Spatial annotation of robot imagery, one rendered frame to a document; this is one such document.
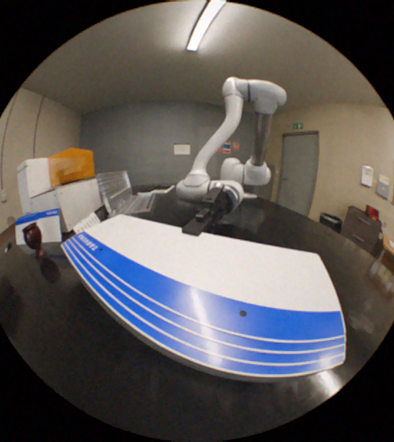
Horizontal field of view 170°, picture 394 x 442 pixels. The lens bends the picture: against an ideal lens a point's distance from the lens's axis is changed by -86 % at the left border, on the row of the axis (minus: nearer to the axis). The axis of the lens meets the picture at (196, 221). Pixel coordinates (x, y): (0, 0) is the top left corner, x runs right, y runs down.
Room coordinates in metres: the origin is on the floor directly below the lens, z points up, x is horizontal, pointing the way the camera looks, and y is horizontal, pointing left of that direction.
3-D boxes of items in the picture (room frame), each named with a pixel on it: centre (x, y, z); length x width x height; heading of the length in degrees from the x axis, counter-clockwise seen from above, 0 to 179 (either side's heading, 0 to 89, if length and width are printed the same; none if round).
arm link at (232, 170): (1.05, -0.28, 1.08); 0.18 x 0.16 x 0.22; 73
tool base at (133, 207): (0.70, 0.36, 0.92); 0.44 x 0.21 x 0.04; 14
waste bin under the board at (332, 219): (1.29, -2.20, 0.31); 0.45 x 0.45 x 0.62
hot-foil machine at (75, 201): (0.64, 0.82, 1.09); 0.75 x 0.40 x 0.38; 14
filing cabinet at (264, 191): (3.21, -1.64, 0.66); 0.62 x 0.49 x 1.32; 104
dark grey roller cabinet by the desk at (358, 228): (0.69, -2.35, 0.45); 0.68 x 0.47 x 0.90; 17
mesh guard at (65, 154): (0.57, 0.73, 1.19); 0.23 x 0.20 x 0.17; 14
